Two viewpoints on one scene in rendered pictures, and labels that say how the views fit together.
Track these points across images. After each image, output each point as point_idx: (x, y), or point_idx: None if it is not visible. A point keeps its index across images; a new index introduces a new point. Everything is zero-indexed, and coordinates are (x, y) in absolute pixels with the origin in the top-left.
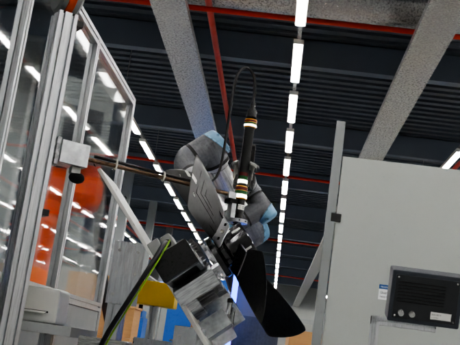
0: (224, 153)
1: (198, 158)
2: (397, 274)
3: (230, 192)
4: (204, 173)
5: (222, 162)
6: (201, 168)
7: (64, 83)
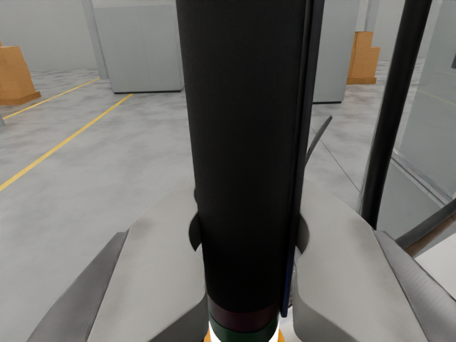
0: (376, 128)
1: (324, 123)
2: None
3: (290, 307)
4: (307, 154)
5: (366, 180)
6: (312, 144)
7: None
